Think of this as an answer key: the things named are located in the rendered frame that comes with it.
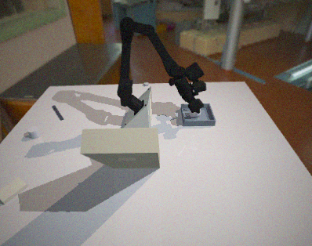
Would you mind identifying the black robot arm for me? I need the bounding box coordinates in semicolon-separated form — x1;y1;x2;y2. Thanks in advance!
117;17;207;115

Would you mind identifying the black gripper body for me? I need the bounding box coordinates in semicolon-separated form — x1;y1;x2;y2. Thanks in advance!
178;84;204;113

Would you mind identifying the white cylinder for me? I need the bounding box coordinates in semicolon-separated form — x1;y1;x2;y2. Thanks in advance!
190;111;201;117

